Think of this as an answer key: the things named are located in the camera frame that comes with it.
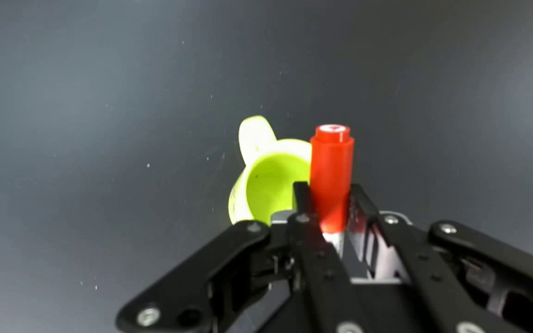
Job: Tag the yellow ceramic mug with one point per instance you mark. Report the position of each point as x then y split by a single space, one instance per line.
267 185

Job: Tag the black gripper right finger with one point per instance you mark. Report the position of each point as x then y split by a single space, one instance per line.
464 270

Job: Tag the red cap white marker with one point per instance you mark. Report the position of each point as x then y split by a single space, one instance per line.
332 172

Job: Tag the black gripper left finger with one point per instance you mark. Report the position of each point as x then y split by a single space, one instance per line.
217 270

